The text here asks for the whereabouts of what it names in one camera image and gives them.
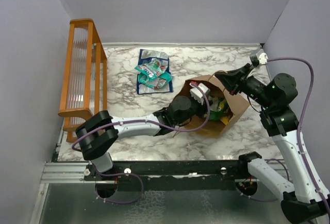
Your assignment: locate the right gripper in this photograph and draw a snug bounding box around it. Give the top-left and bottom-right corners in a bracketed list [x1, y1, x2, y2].
[216, 62, 274, 109]

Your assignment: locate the green yellow snack bag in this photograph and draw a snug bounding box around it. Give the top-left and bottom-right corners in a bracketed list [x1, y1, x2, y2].
[208, 96, 233, 121]

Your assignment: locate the brown paper bag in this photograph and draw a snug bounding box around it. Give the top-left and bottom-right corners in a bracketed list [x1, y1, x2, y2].
[178, 75, 250, 138]

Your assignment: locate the teal snack packet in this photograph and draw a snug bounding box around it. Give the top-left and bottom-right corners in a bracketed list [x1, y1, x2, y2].
[137, 72, 172, 90]
[135, 59, 168, 80]

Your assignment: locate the blue snack bag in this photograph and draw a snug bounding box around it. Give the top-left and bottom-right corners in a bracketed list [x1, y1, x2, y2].
[136, 74, 173, 95]
[138, 49, 170, 73]

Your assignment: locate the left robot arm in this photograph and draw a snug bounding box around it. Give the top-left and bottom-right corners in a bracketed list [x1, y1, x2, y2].
[75, 96, 212, 180]

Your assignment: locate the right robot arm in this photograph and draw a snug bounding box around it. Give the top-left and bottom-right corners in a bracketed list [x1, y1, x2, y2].
[214, 63, 329, 223]

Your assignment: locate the yellow snack packet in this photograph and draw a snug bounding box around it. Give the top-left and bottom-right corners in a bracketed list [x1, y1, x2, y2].
[220, 115, 232, 125]

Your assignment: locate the wooden dish rack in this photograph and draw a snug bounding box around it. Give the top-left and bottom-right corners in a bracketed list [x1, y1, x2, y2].
[58, 18, 107, 143]

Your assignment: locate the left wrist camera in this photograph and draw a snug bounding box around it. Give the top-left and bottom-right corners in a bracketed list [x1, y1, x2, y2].
[189, 81, 210, 105]

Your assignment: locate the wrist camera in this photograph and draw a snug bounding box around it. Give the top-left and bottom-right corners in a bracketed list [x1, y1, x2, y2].
[189, 81, 210, 105]
[250, 48, 268, 67]

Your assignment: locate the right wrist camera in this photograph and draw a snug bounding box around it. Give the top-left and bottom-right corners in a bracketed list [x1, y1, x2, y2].
[250, 48, 268, 67]

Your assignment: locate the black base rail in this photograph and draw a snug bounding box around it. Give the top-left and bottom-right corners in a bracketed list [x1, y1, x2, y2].
[84, 152, 261, 192]

